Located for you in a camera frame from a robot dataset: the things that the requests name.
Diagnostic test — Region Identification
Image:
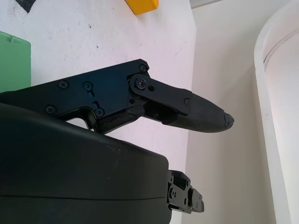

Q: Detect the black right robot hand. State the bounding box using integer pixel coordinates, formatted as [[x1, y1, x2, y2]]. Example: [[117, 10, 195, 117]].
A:
[[0, 58, 235, 224]]

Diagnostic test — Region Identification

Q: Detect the green cube block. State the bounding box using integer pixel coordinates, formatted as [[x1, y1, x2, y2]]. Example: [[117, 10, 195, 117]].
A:
[[0, 31, 31, 94]]

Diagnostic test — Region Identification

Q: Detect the yellow cube block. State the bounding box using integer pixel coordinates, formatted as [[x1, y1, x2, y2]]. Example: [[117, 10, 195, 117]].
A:
[[125, 0, 159, 16]]

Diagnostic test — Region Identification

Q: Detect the white rounded column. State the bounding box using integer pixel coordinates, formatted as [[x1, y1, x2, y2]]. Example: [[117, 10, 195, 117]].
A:
[[254, 0, 299, 224]]

